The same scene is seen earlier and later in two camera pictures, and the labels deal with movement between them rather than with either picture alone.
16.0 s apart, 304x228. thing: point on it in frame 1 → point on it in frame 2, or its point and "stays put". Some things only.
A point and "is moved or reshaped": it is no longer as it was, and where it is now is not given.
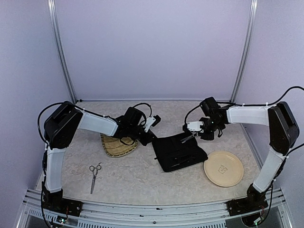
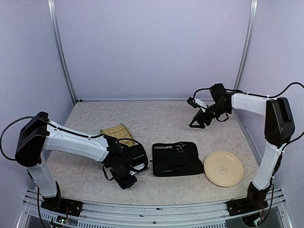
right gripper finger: (196, 134) → (201, 125)
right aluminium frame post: (251, 25) stays put
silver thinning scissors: (184, 140) → (177, 147)
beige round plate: (223, 168) stays put
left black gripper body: (134, 132) → (119, 175)
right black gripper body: (213, 126) → (219, 110)
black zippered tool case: (172, 154) is moved or reshaped
